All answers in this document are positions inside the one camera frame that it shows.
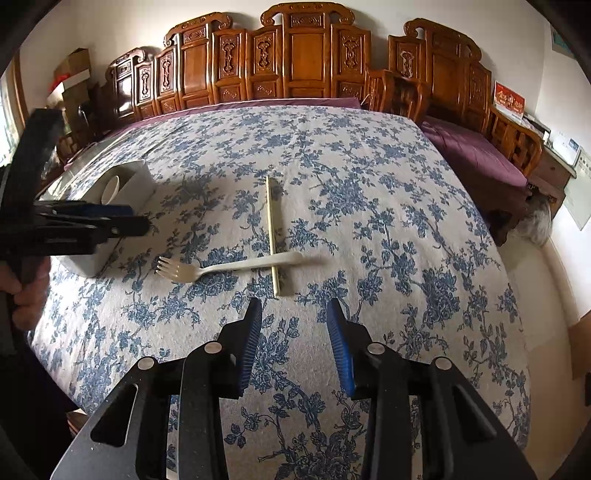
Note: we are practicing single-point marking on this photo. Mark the white utensil holder box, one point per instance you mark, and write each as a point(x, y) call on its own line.
point(124, 184)

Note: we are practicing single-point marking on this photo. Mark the blue floral tablecloth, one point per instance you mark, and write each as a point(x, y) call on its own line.
point(369, 207)

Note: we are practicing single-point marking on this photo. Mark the grey translucent plastic bag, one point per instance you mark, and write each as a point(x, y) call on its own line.
point(535, 221)

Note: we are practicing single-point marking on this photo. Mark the cream plastic fork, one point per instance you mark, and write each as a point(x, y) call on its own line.
point(240, 265)

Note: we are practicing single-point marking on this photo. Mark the white box with blue label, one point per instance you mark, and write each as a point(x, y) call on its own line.
point(567, 150)

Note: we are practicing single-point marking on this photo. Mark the wooden side cabinet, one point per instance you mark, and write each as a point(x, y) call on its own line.
point(554, 177)

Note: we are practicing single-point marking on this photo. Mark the stacked cardboard boxes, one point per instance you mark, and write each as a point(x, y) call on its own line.
point(71, 69)

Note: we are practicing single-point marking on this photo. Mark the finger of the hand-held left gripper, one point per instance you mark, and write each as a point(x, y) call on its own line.
point(129, 226)
point(108, 210)

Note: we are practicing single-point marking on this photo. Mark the light bamboo chopstick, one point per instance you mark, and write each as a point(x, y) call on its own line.
point(273, 240)

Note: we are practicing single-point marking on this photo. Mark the person's left hand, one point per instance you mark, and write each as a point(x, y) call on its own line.
point(32, 300)

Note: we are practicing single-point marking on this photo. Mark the red desk calendar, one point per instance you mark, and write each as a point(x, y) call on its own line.
point(509, 101)

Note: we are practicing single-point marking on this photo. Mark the pale wall chart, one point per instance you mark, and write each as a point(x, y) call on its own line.
point(581, 194)

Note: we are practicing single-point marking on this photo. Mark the large cream plastic spoon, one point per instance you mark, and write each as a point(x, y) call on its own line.
point(111, 189)

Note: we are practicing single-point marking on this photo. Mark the long purple bench cushion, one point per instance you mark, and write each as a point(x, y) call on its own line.
point(240, 105)

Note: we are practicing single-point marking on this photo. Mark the wooden armchair purple cushion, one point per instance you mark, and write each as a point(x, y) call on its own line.
point(450, 69)

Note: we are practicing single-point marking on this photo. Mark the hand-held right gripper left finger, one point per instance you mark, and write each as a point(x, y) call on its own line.
point(249, 350)

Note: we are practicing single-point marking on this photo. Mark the carved wooden armchair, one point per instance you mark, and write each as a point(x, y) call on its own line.
point(399, 94)

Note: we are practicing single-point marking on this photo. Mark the short purple bench cushion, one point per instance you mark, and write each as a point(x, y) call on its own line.
point(475, 152)

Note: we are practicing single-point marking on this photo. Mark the long carved wooden bench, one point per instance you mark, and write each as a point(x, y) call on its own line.
point(304, 60)

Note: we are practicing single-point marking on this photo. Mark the green wall poster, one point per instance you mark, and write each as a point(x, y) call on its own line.
point(562, 40)

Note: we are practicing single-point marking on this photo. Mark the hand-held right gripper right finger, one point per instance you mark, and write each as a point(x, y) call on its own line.
point(341, 355)

